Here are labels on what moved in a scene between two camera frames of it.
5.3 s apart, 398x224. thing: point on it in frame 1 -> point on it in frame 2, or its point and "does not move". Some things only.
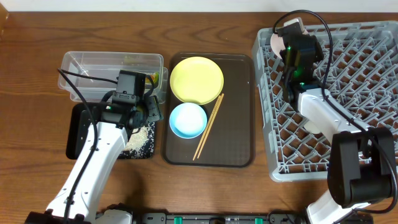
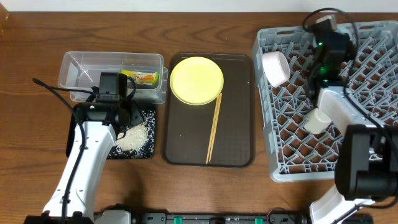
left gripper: (152, 107) -> (134, 113)
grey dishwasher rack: (358, 72) does not move
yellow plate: (197, 79) does not move
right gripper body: (296, 34) -> (313, 86)
